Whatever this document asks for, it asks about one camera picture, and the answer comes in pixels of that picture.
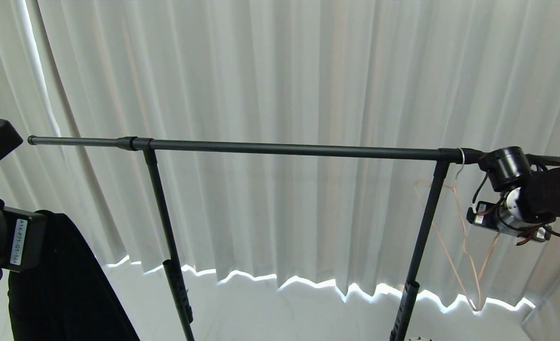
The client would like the black garment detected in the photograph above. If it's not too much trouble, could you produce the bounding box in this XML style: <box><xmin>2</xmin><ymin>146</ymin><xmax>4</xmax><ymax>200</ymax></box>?
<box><xmin>8</xmin><ymin>211</ymin><xmax>141</xmax><ymax>341</ymax></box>

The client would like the pink clothes hanger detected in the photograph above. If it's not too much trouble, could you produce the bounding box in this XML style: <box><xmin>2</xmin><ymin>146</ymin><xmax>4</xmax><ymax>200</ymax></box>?
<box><xmin>415</xmin><ymin>148</ymin><xmax>485</xmax><ymax>313</ymax></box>
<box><xmin>476</xmin><ymin>230</ymin><xmax>503</xmax><ymax>287</ymax></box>

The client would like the black clothes rack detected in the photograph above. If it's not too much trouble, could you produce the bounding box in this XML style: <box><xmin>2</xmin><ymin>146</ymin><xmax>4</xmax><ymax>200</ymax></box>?
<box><xmin>28</xmin><ymin>135</ymin><xmax>560</xmax><ymax>341</ymax></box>

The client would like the white curtain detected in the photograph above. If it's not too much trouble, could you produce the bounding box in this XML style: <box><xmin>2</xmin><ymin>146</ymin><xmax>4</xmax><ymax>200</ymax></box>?
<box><xmin>0</xmin><ymin>0</ymin><xmax>560</xmax><ymax>315</ymax></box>

